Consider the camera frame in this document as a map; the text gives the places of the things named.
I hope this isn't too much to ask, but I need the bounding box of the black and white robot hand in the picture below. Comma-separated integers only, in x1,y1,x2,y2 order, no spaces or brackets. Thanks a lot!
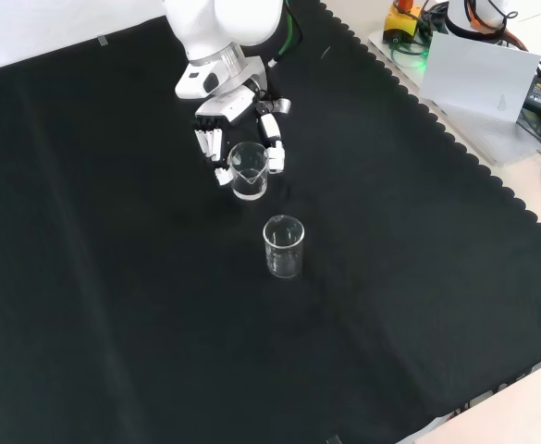
193,78,293,187

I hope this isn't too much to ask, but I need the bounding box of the clear glass beaker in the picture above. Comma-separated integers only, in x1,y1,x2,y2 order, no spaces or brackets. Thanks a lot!
262,215,306,279
227,142,270,202

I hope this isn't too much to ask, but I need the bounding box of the yellow stop button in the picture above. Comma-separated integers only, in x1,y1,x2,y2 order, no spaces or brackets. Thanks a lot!
382,0,427,43

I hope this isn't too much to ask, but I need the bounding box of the black bench cloth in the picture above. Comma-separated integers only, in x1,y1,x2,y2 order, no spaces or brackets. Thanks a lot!
0,0,541,444

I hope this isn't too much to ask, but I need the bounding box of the pale board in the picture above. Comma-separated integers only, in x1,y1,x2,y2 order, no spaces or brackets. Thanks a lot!
421,31,541,124

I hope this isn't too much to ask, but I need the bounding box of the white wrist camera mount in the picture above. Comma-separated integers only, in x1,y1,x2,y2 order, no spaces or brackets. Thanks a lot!
174,55,267,101

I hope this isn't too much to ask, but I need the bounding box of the green robot cable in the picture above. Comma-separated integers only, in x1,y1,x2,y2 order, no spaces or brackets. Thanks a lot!
268,0,306,69

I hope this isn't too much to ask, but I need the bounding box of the orange robot cable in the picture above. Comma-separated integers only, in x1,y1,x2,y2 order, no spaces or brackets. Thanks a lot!
462,0,530,50

